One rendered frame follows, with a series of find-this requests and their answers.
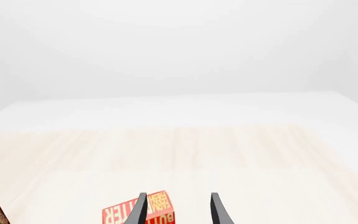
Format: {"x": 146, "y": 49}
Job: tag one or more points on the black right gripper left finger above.
{"x": 137, "y": 211}

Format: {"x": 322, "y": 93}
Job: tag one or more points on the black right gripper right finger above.
{"x": 218, "y": 211}

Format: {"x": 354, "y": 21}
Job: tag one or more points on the red butter box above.
{"x": 158, "y": 207}

